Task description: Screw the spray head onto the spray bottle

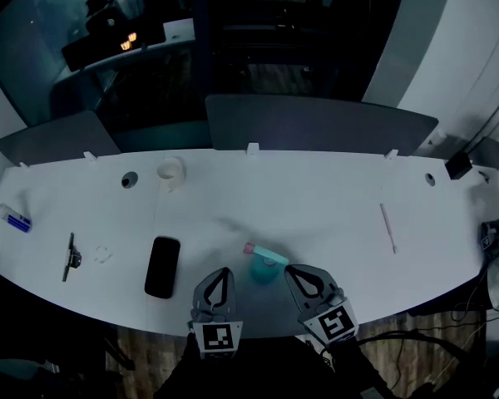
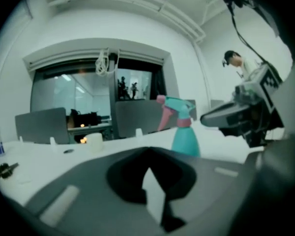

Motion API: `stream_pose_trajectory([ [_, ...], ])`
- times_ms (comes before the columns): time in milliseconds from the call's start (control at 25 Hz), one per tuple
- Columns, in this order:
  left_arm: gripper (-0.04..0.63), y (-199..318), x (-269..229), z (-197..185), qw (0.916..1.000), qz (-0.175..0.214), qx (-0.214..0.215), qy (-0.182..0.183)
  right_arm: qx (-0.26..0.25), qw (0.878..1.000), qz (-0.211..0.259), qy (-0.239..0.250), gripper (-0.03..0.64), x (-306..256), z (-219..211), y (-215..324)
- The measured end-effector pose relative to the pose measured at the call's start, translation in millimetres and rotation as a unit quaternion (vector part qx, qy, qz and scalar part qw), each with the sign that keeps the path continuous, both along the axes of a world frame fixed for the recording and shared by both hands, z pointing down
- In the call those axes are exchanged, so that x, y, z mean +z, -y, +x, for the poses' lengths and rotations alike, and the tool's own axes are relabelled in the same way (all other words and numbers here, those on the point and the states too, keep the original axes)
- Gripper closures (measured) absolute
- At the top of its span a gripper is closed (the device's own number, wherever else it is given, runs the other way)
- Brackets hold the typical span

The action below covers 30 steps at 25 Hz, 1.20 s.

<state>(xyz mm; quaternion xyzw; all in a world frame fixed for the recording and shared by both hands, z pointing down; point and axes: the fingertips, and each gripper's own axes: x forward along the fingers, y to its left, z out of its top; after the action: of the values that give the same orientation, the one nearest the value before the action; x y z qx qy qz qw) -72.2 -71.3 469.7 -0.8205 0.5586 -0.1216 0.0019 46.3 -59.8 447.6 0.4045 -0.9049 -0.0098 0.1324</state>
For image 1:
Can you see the black desk screen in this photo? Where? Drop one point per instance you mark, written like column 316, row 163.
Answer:
column 112, row 50

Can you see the black smartphone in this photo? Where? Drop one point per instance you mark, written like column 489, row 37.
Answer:
column 162, row 267

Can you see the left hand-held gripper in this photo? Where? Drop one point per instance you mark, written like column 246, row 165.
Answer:
column 216, row 335

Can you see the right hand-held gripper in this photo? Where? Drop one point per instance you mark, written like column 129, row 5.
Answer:
column 332, row 324

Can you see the person's left forearm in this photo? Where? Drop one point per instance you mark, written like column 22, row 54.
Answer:
column 183, row 372

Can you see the small black box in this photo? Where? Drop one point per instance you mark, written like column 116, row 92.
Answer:
column 458, row 166

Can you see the long grey desk divider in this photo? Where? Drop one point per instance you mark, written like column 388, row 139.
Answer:
column 320, row 125

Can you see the black metal bracket tool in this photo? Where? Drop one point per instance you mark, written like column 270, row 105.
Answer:
column 70, row 258

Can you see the clear bottle blue label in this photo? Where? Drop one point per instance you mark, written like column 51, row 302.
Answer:
column 16, row 222

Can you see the person's black clothing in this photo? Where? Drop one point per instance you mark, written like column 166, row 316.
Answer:
column 266, row 372

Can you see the person's right forearm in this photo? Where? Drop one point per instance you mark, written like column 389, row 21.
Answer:
column 357, row 372

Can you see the small dark clip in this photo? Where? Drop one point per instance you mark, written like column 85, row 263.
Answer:
column 484, row 176

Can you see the black office chair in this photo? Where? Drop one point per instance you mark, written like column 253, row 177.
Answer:
column 120, row 349

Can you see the white pen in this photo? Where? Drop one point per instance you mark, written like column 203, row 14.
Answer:
column 387, row 227

